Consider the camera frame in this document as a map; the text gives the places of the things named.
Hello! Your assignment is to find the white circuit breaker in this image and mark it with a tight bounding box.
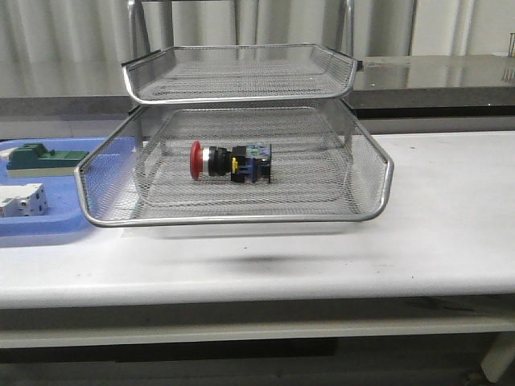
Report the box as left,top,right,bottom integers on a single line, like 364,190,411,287
1,183,47,218

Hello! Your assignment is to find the silver mesh tray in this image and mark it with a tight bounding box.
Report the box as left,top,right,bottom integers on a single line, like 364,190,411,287
122,43,358,105
75,99,393,227

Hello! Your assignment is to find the dark countertop bench behind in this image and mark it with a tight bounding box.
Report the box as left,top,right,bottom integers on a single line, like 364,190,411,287
1,55,514,119

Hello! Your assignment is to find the red emergency stop button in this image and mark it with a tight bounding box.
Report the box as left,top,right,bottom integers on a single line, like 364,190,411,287
189,141,272,183

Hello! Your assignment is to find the silver metal rack frame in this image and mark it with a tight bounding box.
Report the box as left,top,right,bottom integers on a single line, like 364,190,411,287
126,0,365,146

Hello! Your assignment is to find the green and beige module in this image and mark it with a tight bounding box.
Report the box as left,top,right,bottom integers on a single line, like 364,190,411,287
6,142,89,178

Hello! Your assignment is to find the white table leg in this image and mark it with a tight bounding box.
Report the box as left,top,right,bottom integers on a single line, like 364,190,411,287
480,332,515,383

